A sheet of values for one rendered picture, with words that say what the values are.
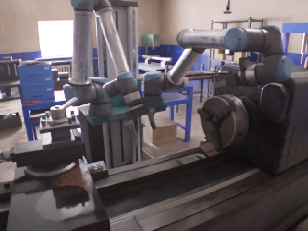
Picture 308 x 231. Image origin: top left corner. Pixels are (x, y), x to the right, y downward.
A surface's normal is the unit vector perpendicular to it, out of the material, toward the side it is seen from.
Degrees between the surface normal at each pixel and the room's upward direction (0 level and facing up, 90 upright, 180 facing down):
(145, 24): 90
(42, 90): 90
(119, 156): 90
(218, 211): 0
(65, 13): 90
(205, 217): 0
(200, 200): 0
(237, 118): 65
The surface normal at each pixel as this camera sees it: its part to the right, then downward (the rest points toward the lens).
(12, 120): 0.58, 0.26
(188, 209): 0.00, -0.95
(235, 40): -0.92, 0.12
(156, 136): 0.38, 0.30
